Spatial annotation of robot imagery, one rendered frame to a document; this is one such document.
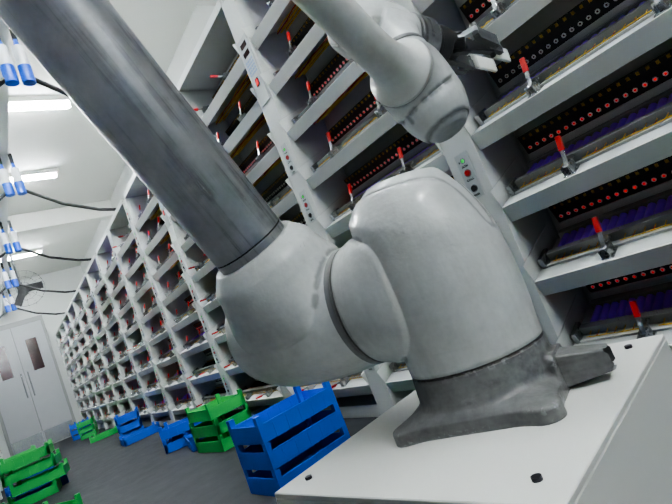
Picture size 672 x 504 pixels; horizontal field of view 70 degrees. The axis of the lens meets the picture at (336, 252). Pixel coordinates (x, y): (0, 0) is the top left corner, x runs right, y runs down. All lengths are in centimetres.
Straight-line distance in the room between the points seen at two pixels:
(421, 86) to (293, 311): 37
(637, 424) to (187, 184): 49
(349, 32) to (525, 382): 47
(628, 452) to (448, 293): 19
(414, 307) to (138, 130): 35
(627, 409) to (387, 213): 27
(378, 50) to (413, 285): 34
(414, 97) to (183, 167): 35
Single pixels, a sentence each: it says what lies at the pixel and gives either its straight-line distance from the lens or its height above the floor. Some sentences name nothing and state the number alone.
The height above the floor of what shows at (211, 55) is 174.
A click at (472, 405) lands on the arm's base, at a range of 51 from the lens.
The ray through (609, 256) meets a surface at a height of 34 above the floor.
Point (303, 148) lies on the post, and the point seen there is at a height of 105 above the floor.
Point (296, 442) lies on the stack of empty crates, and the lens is 157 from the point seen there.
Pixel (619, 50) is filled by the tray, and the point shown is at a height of 72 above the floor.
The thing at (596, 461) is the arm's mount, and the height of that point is 30.
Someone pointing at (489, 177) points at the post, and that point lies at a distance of 127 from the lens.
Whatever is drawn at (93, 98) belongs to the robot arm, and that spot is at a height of 76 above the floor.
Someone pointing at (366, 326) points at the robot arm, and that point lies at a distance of 53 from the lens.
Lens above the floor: 47
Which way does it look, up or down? 6 degrees up
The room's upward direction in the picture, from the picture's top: 22 degrees counter-clockwise
